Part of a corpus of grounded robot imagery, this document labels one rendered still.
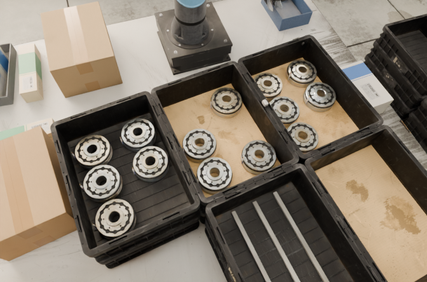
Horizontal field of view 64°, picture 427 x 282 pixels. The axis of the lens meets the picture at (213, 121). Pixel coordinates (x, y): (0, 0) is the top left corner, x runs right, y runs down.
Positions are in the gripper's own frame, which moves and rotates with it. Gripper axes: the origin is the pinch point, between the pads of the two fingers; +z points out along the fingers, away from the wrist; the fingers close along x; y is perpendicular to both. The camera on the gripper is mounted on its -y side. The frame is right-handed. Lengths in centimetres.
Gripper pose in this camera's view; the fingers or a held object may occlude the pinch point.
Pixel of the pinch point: (272, 7)
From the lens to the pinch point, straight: 162.0
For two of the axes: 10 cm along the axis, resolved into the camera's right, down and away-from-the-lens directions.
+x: 9.5, -3.2, 0.7
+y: 3.1, 8.2, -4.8
